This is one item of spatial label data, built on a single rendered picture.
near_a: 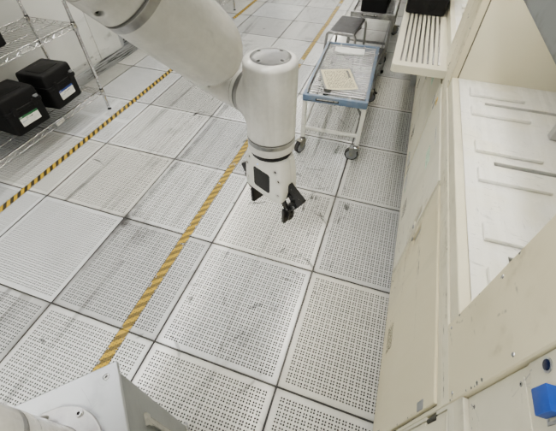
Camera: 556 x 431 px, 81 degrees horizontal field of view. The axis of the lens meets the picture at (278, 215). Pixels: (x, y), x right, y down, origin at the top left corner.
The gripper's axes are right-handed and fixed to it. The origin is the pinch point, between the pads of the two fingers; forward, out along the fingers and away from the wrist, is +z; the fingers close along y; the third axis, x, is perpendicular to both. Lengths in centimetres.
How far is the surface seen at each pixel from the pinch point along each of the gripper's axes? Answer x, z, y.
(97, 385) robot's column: -47, 25, -7
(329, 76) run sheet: 151, 54, -93
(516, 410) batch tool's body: -5, -1, 51
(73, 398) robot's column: -52, 25, -8
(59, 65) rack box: 30, 57, -251
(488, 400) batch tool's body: -2, 6, 50
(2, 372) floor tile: -86, 101, -82
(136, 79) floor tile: 95, 100, -280
